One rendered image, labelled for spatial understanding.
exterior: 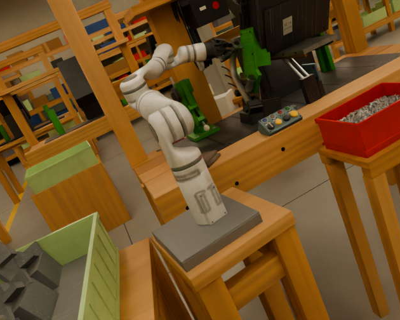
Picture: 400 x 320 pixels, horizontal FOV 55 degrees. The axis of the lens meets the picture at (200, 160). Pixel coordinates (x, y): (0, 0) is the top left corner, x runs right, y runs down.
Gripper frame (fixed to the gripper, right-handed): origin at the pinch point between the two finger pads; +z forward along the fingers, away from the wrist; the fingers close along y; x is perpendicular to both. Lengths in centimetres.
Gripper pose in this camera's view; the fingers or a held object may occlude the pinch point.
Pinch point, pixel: (233, 47)
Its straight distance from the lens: 177.1
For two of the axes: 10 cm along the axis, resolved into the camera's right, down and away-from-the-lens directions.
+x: -1.3, 5.2, 8.5
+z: 9.4, -2.1, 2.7
